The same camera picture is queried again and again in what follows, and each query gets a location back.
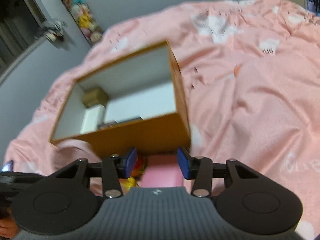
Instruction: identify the white long box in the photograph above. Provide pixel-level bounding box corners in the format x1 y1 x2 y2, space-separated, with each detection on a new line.
80 104 105 134

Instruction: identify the gold small box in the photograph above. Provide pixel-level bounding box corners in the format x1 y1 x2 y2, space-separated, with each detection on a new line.
81 87 109 108

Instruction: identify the person's left hand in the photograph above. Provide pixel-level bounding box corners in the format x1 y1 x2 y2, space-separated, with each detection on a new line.
0 207 19 239

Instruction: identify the orange plush toy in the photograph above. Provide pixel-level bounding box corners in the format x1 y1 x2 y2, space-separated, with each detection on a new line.
119 155 147 195

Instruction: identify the smartphone with lit screen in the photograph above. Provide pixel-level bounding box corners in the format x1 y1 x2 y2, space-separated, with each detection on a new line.
1 160 14 172

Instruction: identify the orange cardboard storage box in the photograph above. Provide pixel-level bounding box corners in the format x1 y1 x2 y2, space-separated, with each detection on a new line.
49 41 190 157

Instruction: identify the pink patterned duvet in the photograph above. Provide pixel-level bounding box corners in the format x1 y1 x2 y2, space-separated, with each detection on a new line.
4 0 319 239

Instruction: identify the hanging plush toy organizer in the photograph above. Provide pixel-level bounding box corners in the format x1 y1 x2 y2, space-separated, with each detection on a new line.
61 0 104 46

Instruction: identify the grey plush toy on ledge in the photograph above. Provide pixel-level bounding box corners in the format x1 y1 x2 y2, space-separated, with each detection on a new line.
35 19 67 42

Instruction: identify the dark window frame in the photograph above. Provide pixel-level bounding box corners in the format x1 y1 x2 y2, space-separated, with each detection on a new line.
1 0 46 80

